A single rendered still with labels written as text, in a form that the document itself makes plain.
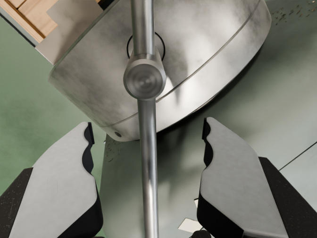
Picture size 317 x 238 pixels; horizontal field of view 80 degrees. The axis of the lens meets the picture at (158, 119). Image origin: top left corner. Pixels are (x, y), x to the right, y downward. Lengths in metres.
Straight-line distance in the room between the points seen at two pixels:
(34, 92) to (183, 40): 1.43
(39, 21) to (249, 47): 0.46
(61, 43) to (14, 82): 1.29
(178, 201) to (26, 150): 1.59
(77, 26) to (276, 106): 0.27
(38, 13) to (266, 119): 0.50
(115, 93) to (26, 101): 1.41
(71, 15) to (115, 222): 0.28
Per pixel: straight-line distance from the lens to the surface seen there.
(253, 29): 0.24
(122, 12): 0.18
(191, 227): 0.28
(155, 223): 0.17
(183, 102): 0.20
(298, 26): 0.33
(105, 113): 0.23
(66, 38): 0.31
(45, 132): 1.65
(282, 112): 0.25
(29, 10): 0.56
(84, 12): 0.31
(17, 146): 1.77
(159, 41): 0.18
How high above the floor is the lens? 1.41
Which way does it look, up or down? 65 degrees down
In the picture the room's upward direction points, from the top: 152 degrees clockwise
